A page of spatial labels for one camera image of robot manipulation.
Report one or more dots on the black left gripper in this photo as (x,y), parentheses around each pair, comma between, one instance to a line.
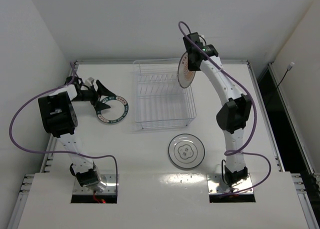
(95,96)

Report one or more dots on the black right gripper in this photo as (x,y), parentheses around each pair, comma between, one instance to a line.
(191,61)

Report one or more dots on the dark green ring plate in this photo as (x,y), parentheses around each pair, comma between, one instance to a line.
(118,111)

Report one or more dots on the orange sunburst plate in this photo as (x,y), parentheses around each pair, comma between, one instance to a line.
(184,76)

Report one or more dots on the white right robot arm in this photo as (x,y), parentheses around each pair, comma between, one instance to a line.
(235,106)

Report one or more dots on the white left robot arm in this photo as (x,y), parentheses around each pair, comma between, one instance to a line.
(59,119)

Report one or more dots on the white plate green rim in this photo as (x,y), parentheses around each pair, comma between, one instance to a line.
(186,151)

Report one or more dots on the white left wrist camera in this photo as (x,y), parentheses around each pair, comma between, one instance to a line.
(89,82)

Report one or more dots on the white wire dish rack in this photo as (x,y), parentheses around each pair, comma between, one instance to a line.
(160,102)

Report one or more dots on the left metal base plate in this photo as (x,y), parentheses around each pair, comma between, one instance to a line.
(106,187)

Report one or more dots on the metal base plate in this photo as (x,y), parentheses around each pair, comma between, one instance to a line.
(216,185)
(106,187)

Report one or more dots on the black cable white connector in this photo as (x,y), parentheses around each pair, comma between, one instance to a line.
(288,68)

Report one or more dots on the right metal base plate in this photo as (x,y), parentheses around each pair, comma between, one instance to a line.
(216,185)

